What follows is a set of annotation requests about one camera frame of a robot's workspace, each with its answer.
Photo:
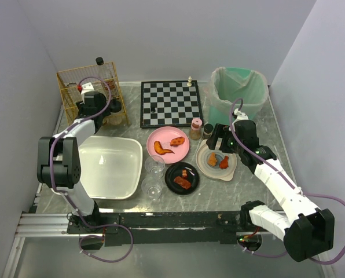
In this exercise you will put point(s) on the green trash bin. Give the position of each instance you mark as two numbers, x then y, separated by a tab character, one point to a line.
247	98

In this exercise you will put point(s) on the clear plastic cup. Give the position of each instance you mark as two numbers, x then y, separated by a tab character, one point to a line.
155	165
152	187

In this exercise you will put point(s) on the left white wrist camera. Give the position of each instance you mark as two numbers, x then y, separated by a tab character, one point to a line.
85	88

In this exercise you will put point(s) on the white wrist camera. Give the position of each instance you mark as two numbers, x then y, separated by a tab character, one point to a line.
238	115
85	88

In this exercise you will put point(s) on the orange nugget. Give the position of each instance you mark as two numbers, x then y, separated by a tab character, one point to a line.
212	161

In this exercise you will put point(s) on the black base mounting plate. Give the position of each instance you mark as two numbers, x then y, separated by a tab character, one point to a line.
165	227

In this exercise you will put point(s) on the red chicken piece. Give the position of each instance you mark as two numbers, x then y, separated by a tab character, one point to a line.
224	163

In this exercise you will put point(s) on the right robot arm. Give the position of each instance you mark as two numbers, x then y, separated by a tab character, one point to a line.
304	229

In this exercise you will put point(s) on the black white chessboard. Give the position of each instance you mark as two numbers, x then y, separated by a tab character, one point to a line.
176	104

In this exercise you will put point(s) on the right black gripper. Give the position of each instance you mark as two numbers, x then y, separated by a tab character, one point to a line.
216	138

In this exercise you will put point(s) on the black cap pepper shaker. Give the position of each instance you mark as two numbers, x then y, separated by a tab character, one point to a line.
207	132

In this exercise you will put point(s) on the white chess piece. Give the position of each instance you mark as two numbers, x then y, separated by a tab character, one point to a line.
189	83

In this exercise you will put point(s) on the aluminium rail frame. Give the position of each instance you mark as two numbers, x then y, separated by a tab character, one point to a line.
42	248

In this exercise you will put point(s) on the chicken wing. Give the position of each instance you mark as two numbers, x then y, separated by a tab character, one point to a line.
160	150

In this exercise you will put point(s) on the clear plastic cup lower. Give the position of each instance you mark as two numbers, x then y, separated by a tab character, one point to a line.
152	187

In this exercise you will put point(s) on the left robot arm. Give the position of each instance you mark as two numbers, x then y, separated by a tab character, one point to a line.
58	163

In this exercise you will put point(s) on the pink plate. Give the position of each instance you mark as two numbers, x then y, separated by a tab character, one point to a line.
165	135

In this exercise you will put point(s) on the white plastic tub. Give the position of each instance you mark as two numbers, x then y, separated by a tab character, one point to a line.
110	167

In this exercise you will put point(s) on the clear bin liner bag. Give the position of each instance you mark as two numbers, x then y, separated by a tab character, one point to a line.
236	87

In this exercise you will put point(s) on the beige blue ceramic plate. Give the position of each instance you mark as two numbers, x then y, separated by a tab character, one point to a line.
215	172

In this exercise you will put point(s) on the pink lid seasoning jar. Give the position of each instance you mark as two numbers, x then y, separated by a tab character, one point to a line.
195	129

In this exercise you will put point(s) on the red meat slab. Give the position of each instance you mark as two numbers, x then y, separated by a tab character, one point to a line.
182	182

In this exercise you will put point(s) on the orange fried food piece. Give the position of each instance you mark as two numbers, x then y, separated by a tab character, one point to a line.
177	141

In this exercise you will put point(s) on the clear plastic cup upper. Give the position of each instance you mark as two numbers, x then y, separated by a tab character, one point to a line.
155	165

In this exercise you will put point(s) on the clear bottle red label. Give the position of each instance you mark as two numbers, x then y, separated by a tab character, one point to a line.
105	74

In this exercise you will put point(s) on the black lid spice jar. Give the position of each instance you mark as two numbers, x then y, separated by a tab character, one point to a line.
115	117

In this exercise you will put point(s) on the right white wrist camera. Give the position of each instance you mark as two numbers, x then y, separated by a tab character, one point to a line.
238	115

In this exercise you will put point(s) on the yellow wire rack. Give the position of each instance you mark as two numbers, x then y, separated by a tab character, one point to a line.
69	79

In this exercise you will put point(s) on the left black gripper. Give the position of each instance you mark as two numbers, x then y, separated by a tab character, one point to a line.
81	107

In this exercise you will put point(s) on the black round plate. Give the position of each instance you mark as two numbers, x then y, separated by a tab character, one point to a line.
176	170

